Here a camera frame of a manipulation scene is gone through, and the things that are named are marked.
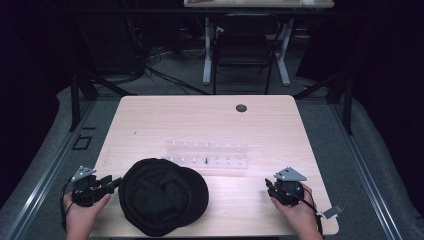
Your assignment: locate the white-legged desk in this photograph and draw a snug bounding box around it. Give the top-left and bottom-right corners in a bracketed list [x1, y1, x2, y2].
[183, 0, 335, 87]

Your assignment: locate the clear acrylic rack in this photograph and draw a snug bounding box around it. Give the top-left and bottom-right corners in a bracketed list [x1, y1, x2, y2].
[161, 139, 250, 177]

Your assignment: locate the bundle of floor cables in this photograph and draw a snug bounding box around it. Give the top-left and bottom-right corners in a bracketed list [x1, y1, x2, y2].
[124, 14, 212, 96]

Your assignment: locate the black chair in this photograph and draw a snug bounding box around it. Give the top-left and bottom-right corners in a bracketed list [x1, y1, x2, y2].
[212, 12, 280, 96]

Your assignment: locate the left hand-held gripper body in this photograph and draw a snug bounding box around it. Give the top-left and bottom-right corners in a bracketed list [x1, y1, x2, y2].
[70, 165, 112, 208]

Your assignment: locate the black metal stand frame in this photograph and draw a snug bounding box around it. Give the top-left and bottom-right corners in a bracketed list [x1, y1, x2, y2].
[67, 64, 138, 133]
[292, 70, 355, 136]

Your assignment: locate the black cap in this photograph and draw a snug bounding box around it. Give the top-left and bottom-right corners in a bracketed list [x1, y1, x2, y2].
[117, 157, 210, 238]

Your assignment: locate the person's right hand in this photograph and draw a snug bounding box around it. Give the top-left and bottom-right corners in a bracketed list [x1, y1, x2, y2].
[270, 184, 324, 240]

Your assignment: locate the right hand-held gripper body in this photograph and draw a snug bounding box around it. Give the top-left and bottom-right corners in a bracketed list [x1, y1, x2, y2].
[273, 166, 308, 207]

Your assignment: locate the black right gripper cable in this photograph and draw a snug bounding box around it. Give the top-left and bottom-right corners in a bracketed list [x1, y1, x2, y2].
[293, 186, 325, 238]

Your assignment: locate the person's left hand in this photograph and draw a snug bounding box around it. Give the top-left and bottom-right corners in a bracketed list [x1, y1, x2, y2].
[62, 192, 112, 240]

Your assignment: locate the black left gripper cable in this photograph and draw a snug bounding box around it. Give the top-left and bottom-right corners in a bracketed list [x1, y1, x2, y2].
[59, 178, 75, 232]

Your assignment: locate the metal floor rail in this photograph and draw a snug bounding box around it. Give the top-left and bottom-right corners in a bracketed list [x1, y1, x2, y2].
[329, 99, 406, 240]
[3, 99, 98, 240]

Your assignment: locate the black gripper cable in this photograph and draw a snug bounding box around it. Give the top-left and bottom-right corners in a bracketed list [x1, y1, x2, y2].
[59, 178, 75, 232]
[293, 186, 325, 238]

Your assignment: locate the grey cable plug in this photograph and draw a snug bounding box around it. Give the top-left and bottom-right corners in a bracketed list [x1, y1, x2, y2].
[322, 203, 345, 220]

